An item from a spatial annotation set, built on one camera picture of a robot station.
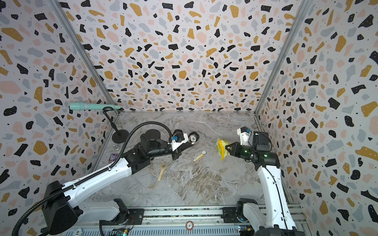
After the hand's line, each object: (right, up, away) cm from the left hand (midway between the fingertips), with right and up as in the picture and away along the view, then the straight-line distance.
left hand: (194, 143), depth 67 cm
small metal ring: (-52, -6, +30) cm, 61 cm away
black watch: (-9, +3, +13) cm, 16 cm away
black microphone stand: (-53, 0, +36) cm, 64 cm away
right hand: (+17, -3, +7) cm, 19 cm away
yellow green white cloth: (+14, -2, +7) cm, 15 cm away
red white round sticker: (-2, -41, +4) cm, 41 cm away
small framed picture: (-52, -12, +26) cm, 60 cm away
